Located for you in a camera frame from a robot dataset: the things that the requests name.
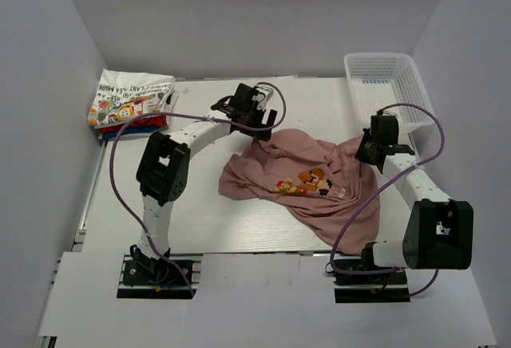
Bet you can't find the pink pixel-print t-shirt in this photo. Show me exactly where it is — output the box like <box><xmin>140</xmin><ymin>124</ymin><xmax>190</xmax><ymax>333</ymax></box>
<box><xmin>218</xmin><ymin>129</ymin><xmax>380</xmax><ymax>255</ymax></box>

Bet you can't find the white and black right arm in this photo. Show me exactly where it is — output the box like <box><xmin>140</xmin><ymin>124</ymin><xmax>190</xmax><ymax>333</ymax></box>
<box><xmin>355</xmin><ymin>113</ymin><xmax>474</xmax><ymax>283</ymax></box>

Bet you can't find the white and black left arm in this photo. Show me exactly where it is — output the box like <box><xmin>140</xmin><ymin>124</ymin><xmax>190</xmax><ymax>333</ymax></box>
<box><xmin>133</xmin><ymin>82</ymin><xmax>280</xmax><ymax>283</ymax></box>

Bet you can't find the white plastic mesh basket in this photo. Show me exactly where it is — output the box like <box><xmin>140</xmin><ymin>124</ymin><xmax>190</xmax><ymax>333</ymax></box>
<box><xmin>344</xmin><ymin>53</ymin><xmax>434</xmax><ymax>134</ymax></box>

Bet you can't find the red folded t-shirt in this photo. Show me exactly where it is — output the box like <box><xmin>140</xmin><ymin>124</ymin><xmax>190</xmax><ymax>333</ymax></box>
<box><xmin>98</xmin><ymin>116</ymin><xmax>168</xmax><ymax>133</ymax></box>

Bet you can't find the white cartoon-print folded t-shirt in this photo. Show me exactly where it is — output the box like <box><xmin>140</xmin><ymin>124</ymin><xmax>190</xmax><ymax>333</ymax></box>
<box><xmin>87</xmin><ymin>69</ymin><xmax>176</xmax><ymax>129</ymax></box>

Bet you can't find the blue folded t-shirt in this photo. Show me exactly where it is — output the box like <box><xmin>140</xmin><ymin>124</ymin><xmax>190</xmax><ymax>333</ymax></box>
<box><xmin>98</xmin><ymin>126</ymin><xmax>160</xmax><ymax>141</ymax></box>

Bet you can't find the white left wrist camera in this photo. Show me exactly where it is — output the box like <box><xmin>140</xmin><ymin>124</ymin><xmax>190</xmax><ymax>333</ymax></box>
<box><xmin>255</xmin><ymin>84</ymin><xmax>274</xmax><ymax>111</ymax></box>

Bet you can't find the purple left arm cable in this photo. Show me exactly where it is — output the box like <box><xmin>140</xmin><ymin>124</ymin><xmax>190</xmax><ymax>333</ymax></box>
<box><xmin>109</xmin><ymin>84</ymin><xmax>288</xmax><ymax>297</ymax></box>

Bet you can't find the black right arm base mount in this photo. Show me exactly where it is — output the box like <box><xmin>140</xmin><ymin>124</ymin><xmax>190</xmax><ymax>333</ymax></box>
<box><xmin>325</xmin><ymin>263</ymin><xmax>410</xmax><ymax>304</ymax></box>

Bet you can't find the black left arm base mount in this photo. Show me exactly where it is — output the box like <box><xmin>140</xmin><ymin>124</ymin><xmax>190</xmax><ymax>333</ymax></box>
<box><xmin>117</xmin><ymin>245</ymin><xmax>202</xmax><ymax>300</ymax></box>

